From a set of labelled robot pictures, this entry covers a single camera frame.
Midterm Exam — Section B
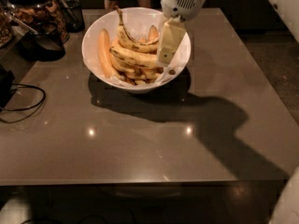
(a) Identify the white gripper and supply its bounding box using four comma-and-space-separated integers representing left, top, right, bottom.
157, 0, 206, 67

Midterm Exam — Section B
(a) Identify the spotted yellow banana front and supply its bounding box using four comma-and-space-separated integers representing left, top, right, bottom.
109, 46, 158, 69

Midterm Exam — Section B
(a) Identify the spotted yellow banana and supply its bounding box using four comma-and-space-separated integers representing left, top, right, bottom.
109, 46, 158, 69
115, 6, 159, 53

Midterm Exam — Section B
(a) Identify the orange banana tip back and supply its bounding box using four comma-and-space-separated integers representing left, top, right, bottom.
148, 25, 159, 41

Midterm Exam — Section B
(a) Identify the white bowl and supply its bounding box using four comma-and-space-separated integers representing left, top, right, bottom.
81, 7, 191, 93

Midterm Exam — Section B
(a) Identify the spotted yellow banana upper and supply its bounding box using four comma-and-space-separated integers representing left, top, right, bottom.
115, 6, 159, 53

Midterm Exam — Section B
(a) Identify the smooth orange banana left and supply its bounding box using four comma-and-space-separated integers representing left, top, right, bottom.
98, 29, 115, 78

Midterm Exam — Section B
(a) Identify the black bowl with spoon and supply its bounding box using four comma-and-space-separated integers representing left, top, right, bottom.
19, 21, 65, 62

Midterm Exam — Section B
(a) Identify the lower bananas pile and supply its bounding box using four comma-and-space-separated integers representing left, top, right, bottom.
111, 58, 164, 85

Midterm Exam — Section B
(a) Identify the black mesh cup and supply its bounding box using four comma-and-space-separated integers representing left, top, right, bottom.
62, 1, 85, 33

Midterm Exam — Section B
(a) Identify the glass jar with lid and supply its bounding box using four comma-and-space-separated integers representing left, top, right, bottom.
7, 0, 69, 43

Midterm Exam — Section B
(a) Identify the black device left edge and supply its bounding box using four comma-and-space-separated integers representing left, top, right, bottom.
0, 65, 14, 109

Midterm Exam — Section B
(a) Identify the black cable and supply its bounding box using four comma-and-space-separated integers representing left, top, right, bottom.
0, 83, 47, 124

